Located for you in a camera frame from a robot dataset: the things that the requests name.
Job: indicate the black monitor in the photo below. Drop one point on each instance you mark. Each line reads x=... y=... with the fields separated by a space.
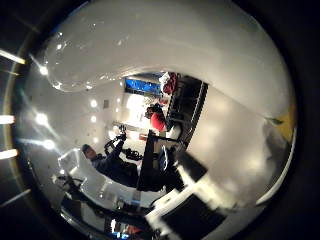
x=150 y=163

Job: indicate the seated person dark clothes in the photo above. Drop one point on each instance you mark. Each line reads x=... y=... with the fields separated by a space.
x=113 y=165

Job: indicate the white side desk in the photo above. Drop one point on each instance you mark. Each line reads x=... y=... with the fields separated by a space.
x=96 y=186

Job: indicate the person in red shirt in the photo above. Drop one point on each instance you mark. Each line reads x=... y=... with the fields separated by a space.
x=157 y=120

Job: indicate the black shelf rack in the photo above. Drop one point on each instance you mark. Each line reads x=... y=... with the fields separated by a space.
x=188 y=110

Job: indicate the red hanging garment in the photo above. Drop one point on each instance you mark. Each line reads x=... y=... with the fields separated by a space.
x=170 y=83

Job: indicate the black camera stand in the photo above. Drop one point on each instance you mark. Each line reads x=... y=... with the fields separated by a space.
x=116 y=140

